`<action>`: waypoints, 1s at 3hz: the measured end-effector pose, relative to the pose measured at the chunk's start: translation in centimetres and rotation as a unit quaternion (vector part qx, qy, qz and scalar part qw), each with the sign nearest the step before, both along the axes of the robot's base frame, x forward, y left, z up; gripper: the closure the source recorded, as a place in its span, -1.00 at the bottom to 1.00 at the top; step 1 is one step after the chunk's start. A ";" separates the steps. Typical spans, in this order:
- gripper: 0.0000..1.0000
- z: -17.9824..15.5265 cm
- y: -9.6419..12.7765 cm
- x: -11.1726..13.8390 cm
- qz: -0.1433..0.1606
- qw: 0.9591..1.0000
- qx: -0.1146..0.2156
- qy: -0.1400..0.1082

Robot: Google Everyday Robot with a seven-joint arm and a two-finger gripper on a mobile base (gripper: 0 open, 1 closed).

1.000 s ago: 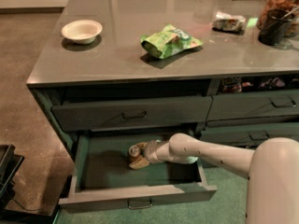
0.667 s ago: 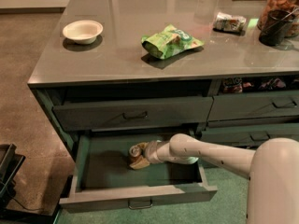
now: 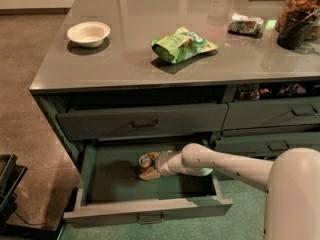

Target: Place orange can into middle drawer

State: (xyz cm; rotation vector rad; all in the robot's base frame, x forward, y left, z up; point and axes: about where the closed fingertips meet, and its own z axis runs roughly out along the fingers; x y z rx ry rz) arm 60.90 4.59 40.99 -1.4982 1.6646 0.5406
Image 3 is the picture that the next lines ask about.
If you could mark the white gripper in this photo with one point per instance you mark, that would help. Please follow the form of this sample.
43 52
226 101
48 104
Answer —
162 162

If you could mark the orange soda can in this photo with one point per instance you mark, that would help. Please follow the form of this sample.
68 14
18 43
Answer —
144 163

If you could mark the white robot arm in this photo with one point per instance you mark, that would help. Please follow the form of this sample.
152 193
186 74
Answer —
291 183

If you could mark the open middle left drawer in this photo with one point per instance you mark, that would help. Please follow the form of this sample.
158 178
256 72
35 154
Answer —
110 191

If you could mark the top left drawer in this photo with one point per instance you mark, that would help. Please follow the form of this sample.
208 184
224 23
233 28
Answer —
140 122

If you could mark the grey drawer cabinet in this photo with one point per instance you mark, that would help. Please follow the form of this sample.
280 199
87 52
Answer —
125 72

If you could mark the middle right drawer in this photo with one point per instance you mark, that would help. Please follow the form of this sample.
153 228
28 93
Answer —
267 146

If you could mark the green chip bag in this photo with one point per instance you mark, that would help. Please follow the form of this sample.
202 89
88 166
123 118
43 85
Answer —
183 44

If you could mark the snack bag in shelf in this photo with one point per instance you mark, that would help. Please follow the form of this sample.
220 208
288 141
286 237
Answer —
248 91

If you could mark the black object on floor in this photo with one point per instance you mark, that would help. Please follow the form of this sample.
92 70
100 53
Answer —
10 176

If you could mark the white paper bowl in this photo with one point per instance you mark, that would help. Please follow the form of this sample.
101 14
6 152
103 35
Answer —
88 34

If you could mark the small white snack packet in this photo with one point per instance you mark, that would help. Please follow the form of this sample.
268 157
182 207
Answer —
246 25

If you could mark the black cup with utensil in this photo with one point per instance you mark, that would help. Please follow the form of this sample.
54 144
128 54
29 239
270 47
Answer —
295 29

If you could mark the glass jar of snacks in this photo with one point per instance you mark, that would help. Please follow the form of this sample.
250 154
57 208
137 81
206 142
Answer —
309 6

